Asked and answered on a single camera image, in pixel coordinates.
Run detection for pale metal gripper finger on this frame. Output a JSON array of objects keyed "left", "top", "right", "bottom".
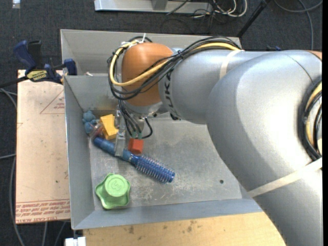
[{"left": 114, "top": 130, "right": 127, "bottom": 157}]

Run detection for blue toy bear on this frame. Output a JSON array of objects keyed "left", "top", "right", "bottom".
[{"left": 81, "top": 110, "right": 98, "bottom": 135}]

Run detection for blue hairbrush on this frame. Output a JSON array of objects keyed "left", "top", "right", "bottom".
[{"left": 92, "top": 136, "right": 176, "bottom": 184}]

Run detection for brown cardboard board, red print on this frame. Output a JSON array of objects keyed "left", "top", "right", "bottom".
[{"left": 15, "top": 69, "right": 71, "bottom": 225}]

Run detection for yellow block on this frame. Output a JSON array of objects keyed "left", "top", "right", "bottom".
[{"left": 99, "top": 113, "right": 120, "bottom": 141}]

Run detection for green star-shaped cup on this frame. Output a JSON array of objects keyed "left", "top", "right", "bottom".
[{"left": 94, "top": 172, "right": 132, "bottom": 210}]

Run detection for clear plastic piece, red marks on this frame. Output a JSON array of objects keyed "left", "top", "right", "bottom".
[{"left": 89, "top": 123, "right": 105, "bottom": 139}]

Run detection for red-orange block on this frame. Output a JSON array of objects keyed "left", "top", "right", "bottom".
[{"left": 127, "top": 137, "right": 145, "bottom": 155}]

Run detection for grey metal bin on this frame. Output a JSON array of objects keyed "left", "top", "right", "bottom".
[{"left": 60, "top": 29, "right": 263, "bottom": 231}]

